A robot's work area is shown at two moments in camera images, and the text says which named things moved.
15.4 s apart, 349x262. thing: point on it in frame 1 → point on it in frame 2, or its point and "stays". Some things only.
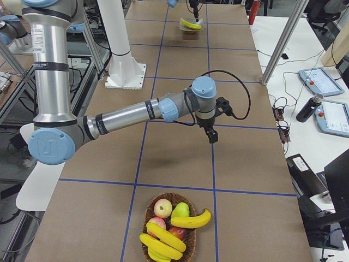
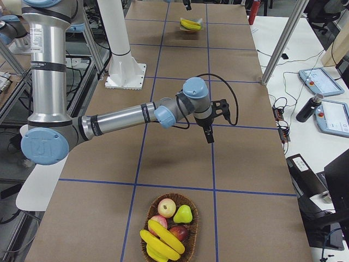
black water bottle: (310, 107) stays
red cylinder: (253, 11) stays
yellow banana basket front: (158, 251) stays
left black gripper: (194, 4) → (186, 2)
